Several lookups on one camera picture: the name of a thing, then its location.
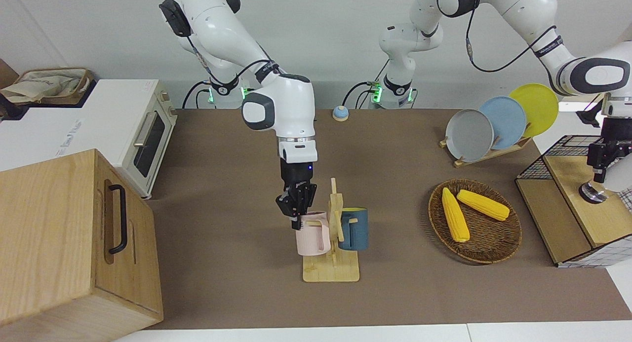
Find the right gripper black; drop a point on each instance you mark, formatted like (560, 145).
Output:
(297, 174)

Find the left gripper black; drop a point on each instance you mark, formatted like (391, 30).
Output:
(617, 130)

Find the pink ceramic mug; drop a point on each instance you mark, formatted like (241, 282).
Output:
(311, 241)

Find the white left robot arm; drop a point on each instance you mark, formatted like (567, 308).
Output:
(410, 36)

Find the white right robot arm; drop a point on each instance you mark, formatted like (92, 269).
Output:
(286, 105)

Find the dark blue mug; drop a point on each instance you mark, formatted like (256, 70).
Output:
(356, 231)

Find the wooden mug tree stand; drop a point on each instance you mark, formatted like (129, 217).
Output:
(331, 270)

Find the yellow plate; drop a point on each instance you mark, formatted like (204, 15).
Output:
(540, 102)

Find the wooden plate rack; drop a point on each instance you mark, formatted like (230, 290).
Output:
(508, 148)

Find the light blue plate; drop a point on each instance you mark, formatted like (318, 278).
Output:
(508, 117)

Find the brown table mat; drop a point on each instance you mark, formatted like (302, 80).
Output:
(237, 292)

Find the yellow corn cob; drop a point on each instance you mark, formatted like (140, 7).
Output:
(455, 216)
(484, 205)

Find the grey plate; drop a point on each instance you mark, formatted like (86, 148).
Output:
(469, 134)

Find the round wicker basket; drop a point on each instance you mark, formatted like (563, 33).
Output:
(489, 243)

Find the white toaster oven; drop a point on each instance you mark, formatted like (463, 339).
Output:
(113, 105)

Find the brown storage basket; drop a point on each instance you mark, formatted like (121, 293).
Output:
(88, 85)

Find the wooden cabinet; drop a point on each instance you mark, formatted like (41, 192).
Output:
(49, 233)

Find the beige cloth bag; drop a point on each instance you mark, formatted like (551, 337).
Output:
(44, 83)

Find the black camera stand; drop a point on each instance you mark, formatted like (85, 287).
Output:
(587, 117)

